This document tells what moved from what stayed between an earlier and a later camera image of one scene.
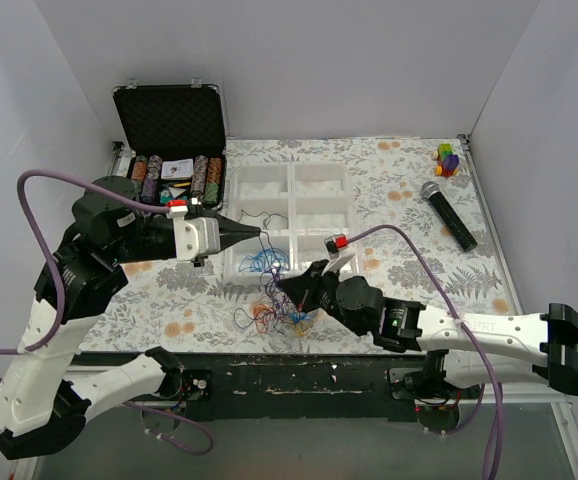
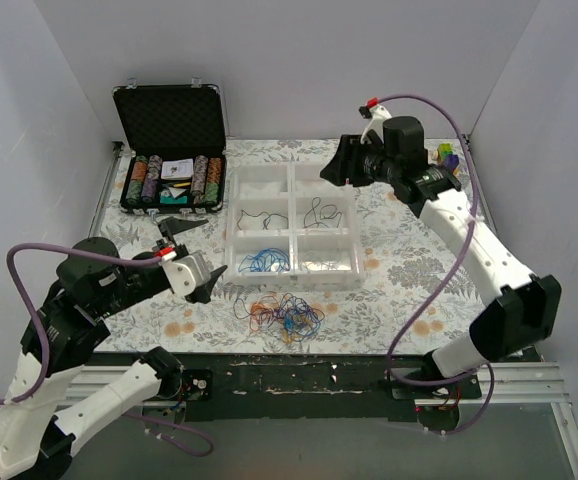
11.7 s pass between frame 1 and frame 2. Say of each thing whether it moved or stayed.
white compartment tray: stayed
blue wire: stayed
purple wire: moved
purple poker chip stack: stayed
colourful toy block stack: stayed
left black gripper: moved
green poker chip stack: stayed
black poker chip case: stayed
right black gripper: moved
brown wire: stayed
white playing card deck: stayed
